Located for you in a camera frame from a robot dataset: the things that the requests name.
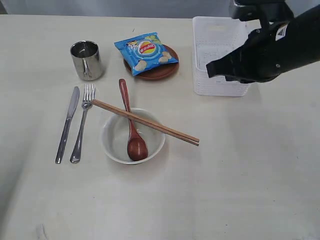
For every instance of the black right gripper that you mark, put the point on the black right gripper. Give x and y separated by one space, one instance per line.
267 53

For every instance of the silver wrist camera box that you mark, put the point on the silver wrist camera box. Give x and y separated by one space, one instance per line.
266 11

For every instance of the silver metal cup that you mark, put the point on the silver metal cup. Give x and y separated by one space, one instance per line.
86 59

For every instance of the silver metal fork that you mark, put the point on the silver metal fork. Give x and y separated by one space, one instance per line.
88 95

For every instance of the silver table knife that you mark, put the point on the silver table knife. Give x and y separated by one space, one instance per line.
70 113

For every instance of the blue chips bag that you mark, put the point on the blue chips bag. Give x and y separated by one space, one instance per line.
144 52

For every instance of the white perforated plastic basket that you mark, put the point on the white perforated plastic basket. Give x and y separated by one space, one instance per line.
213 38

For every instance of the brown wooden chopstick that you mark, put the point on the brown wooden chopstick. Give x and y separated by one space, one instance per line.
150 121
155 127

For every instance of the brown wooden spoon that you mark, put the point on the brown wooden spoon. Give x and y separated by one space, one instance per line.
136 146

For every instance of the brown round plate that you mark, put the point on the brown round plate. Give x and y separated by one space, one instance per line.
158 73

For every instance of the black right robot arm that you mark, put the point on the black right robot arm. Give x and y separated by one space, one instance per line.
307 37

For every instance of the grey ceramic bowl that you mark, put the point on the grey ceramic bowl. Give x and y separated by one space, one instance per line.
115 135

